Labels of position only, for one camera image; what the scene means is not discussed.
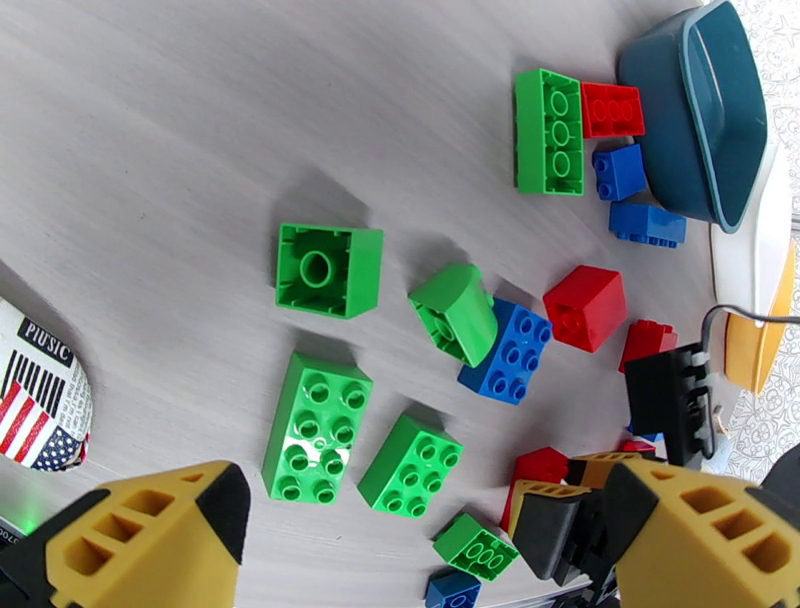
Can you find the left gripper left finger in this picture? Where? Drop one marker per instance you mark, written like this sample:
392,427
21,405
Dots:
156,550

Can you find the green two-by-three lego brick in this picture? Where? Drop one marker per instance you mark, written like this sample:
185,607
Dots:
409,465

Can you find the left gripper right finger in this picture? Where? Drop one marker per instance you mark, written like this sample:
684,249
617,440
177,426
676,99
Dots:
687,556

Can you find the green curved lego brick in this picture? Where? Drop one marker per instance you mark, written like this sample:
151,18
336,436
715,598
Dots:
459,312

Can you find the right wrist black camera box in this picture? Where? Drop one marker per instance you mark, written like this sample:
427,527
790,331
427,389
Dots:
656,394

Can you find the small blue lego brick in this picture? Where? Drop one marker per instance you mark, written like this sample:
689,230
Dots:
619,172

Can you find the flag print fabric pouch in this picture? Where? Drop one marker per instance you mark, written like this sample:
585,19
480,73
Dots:
37,387

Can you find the yellow plastic container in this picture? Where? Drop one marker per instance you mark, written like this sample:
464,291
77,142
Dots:
750,350

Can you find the dark teal plastic container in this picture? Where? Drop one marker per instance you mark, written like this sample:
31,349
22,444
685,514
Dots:
669,125

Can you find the red square lego brick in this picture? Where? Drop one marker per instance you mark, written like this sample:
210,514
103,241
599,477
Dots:
584,309

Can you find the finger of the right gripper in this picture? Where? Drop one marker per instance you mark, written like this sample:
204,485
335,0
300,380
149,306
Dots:
590,472
544,531

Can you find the white plastic container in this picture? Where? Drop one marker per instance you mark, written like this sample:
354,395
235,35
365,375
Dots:
750,262

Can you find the green square lego brick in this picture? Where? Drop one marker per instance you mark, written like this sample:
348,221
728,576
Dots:
328,270

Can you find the light blue white roll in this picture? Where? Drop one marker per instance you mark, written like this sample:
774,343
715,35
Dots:
722,437

